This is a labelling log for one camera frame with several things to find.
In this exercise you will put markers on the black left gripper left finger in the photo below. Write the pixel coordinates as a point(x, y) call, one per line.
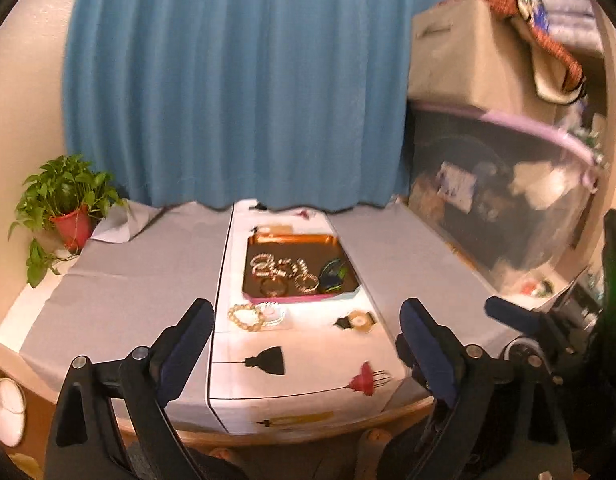
point(85, 439)

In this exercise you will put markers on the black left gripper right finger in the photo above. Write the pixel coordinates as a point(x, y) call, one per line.
point(492, 418)

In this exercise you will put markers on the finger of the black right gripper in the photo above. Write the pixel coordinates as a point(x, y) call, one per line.
point(543, 327)

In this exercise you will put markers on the copper jewelry tray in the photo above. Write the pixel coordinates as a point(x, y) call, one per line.
point(285, 267)

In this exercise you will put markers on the grey table cloth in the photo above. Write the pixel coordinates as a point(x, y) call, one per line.
point(119, 296)

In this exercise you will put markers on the clear plastic storage bin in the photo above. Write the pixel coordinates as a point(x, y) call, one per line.
point(506, 191)

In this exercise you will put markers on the white object on floor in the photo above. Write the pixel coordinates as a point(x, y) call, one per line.
point(13, 407)

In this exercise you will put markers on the black green smart watch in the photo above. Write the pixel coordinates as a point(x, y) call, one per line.
point(332, 276)

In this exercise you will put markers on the green potted plant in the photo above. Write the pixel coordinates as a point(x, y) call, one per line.
point(66, 197)

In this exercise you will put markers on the beige fabric storage box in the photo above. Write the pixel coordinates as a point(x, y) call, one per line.
point(462, 54)

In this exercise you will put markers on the blue curtain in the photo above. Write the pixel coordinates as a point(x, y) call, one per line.
point(290, 102)

